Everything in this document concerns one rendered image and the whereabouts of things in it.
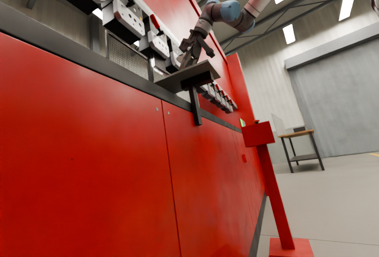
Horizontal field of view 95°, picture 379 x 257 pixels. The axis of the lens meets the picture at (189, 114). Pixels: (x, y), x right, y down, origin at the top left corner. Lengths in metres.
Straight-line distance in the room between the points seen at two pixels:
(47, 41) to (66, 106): 0.11
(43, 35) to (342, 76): 8.35
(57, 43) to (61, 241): 0.29
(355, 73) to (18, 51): 8.46
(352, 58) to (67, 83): 8.58
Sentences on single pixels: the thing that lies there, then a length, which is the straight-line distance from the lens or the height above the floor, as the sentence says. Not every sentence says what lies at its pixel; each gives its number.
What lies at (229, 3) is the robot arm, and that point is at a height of 1.21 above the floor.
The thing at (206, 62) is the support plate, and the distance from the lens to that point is 0.71.
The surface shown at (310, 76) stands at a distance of 8.41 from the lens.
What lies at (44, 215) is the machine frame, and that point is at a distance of 0.31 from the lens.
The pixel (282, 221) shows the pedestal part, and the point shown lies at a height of 0.25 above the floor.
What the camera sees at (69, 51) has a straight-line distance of 0.38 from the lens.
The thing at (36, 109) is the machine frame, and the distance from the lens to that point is 0.31.
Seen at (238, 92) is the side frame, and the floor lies 1.60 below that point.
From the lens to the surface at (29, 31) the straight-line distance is 0.36.
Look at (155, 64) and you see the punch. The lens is 0.89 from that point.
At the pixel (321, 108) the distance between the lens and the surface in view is 8.13.
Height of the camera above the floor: 0.63
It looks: 15 degrees up
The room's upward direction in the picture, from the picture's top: 9 degrees counter-clockwise
